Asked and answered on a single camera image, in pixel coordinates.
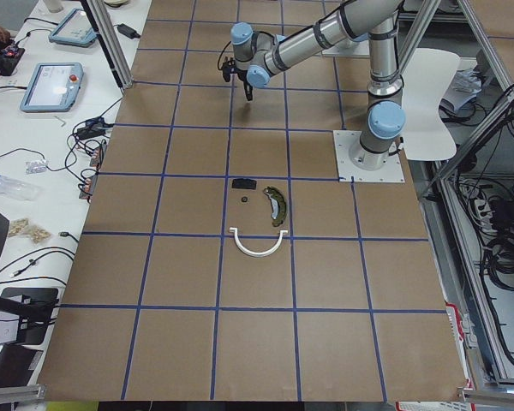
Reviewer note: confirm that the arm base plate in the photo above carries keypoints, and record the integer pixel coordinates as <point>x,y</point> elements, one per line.
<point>348,48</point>
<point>354,164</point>

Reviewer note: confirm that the white plastic chair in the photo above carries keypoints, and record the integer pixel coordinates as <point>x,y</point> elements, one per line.
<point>426,79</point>

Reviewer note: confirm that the white curved plastic bracket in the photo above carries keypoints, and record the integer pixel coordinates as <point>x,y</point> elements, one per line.
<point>258,248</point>

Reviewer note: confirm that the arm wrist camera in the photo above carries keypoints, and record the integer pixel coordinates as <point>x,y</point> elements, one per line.
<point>228,68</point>

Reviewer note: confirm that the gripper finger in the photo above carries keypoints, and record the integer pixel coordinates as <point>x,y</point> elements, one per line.
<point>248,90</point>

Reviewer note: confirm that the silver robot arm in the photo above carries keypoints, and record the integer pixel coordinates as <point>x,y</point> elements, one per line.
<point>259,55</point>

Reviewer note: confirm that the black brake pad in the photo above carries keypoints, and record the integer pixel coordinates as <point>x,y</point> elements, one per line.
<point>244,183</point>

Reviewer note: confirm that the green brake shoe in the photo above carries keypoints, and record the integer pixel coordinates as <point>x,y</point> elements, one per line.
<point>278,204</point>

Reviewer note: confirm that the clear plastic water bottle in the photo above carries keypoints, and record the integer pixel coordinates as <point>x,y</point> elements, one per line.
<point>18,190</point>

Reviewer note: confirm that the near blue teach pendant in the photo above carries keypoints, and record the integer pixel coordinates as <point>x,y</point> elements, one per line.
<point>53,87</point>

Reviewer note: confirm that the blue teach pendant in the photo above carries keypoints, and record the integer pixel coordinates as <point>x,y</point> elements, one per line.
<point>53,87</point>
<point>75,29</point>

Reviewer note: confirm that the aluminium frame post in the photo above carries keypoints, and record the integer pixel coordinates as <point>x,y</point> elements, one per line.
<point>102,25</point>

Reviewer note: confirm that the far blue teach pendant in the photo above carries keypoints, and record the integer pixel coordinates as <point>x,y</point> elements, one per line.
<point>75,29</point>

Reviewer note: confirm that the black power adapter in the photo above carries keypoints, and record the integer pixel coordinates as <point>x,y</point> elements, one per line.
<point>127,31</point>

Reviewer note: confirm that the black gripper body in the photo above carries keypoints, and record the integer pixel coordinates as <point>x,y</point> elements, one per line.
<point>243,79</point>

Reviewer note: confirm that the bag of wooden pieces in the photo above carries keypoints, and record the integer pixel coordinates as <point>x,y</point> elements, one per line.
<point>24,228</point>

